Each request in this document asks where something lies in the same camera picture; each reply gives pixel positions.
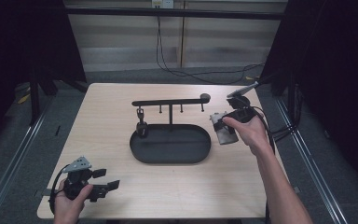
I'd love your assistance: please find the black wall cable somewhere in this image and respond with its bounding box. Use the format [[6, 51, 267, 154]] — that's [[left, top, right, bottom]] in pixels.
[[154, 15, 267, 86]]

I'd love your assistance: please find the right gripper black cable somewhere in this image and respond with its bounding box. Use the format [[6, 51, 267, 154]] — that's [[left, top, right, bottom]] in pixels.
[[248, 105, 296, 155]]

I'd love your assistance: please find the black metal stand post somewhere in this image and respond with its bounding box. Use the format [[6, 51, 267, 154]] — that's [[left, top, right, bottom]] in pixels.
[[27, 55, 43, 127]]

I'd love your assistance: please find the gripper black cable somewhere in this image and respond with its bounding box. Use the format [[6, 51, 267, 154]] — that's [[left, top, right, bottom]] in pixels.
[[48, 163, 73, 216], [248, 105, 296, 155]]

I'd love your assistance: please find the dark car key with strap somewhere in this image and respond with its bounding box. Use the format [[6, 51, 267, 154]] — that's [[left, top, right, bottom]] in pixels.
[[135, 106, 149, 139]]

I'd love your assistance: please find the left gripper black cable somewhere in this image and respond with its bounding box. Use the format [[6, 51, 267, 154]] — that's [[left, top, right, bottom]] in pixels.
[[48, 163, 73, 216]]

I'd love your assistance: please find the person's right hand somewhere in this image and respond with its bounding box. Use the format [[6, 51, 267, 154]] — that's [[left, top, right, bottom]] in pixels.
[[222, 115, 276, 158]]

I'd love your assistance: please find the black curtain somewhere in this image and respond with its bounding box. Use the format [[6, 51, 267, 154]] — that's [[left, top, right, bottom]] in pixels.
[[260, 0, 358, 194], [0, 0, 88, 97]]

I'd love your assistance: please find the white power outlet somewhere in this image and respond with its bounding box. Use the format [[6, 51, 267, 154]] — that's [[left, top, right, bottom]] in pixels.
[[151, 0, 175, 9]]

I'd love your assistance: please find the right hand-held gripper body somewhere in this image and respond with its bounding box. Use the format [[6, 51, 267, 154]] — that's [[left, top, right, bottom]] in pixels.
[[209, 95, 258, 147]]

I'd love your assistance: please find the black horizontal bar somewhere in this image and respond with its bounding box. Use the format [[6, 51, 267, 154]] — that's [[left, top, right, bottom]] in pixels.
[[64, 7, 287, 21]]

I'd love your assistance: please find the yellow tape piece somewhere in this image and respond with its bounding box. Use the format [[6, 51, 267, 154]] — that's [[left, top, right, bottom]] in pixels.
[[17, 92, 32, 105]]

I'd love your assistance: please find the aluminium floor rail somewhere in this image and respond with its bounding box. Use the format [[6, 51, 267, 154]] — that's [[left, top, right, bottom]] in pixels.
[[274, 97, 351, 224], [0, 97, 55, 224]]

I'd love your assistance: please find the black key rack with tray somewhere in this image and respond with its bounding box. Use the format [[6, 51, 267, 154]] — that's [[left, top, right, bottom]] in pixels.
[[129, 92, 213, 165]]

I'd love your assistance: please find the person's left hand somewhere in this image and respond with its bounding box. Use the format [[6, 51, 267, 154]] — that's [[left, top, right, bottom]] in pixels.
[[53, 179, 94, 224]]

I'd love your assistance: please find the grey metal stand foot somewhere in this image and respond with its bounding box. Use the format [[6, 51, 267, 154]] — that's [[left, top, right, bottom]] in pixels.
[[227, 81, 260, 98]]

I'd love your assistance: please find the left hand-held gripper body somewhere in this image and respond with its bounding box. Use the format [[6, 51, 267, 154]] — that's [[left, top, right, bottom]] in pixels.
[[62, 156, 110, 202]]

